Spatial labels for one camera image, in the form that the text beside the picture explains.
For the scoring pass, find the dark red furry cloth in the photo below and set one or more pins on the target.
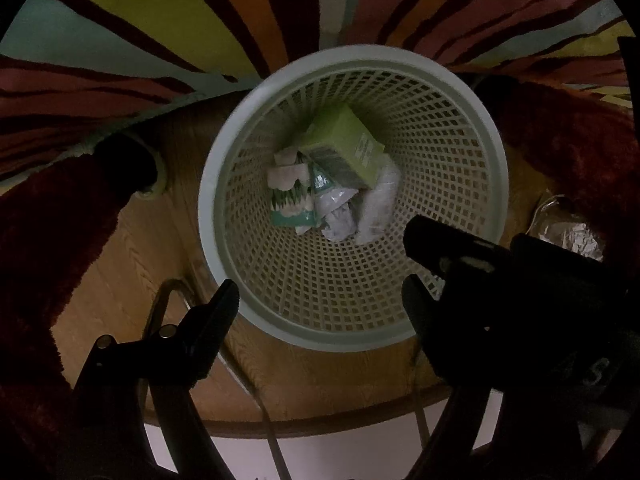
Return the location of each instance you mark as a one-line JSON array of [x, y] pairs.
[[50, 235], [575, 150]]

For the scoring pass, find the curved chrome metal tube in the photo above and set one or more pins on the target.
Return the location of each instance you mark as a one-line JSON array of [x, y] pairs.
[[161, 294]]

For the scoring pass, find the multicoloured striped rug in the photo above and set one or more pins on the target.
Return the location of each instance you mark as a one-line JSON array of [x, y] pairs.
[[150, 10]]

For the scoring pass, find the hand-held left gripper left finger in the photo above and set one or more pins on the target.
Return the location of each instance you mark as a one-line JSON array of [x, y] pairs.
[[220, 312]]

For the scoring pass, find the white mesh plastic wastebasket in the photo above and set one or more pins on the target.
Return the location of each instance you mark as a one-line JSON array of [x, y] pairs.
[[300, 285]]

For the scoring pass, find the teal and white printed packet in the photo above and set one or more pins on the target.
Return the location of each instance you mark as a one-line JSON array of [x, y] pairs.
[[290, 195]]

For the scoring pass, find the crumpled clear plastic wrapper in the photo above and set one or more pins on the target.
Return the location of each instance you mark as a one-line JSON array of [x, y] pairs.
[[570, 235]]

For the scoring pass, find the white paper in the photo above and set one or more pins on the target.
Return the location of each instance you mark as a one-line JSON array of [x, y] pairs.
[[340, 222]]

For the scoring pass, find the thin chrome metal rod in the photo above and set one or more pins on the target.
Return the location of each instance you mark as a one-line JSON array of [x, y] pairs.
[[422, 420], [265, 410]]

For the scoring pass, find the white tissue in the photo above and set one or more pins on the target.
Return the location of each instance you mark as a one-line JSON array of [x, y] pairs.
[[380, 195]]

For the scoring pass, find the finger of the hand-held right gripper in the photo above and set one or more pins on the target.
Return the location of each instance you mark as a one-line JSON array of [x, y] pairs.
[[440, 247]]

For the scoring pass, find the small teal white wrapper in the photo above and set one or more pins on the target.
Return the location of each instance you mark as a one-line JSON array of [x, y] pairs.
[[327, 185]]

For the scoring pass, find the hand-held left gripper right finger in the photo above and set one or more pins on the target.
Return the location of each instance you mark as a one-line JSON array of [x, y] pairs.
[[420, 310]]

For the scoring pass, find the light green cardboard box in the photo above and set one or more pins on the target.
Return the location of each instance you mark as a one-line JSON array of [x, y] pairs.
[[340, 135]]

